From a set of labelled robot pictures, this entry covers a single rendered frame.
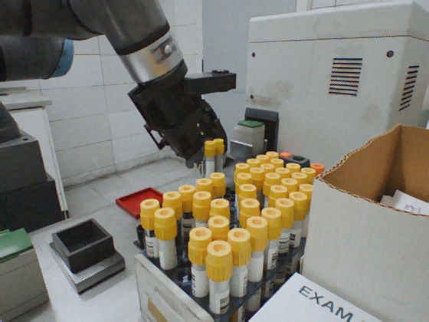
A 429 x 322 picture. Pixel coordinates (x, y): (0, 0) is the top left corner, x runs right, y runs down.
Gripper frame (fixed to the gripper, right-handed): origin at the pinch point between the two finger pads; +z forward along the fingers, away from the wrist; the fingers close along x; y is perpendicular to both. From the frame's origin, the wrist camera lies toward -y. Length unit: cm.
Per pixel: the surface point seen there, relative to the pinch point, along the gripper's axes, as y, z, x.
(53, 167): 19, 46, -158
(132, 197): 14.8, -3.4, -6.9
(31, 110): 3, 10, -158
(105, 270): 24.0, -9.8, 7.6
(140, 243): 19.6, -6.7, 5.7
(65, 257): 25.7, -12.6, 4.8
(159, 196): 11.8, -1.6, -3.8
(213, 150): 4.0, -8.6, 6.2
